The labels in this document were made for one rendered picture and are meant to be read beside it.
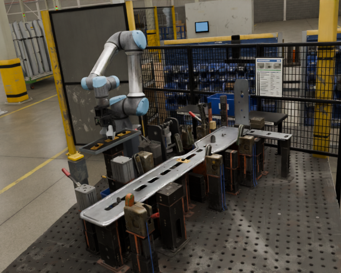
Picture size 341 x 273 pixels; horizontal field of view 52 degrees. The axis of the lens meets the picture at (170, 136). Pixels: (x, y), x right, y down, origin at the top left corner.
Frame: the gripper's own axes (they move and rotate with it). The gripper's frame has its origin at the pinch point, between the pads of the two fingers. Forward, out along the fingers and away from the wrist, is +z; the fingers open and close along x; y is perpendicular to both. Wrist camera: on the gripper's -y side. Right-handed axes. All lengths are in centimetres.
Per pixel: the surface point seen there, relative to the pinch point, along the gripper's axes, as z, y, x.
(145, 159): 11.3, -4.7, 21.8
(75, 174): 10.2, 30.0, 4.8
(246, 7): -56, -651, -293
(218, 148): 18, -51, 39
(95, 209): 17, 39, 32
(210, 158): 15, -29, 48
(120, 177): 15.2, 13.0, 20.6
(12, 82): 66, -256, -725
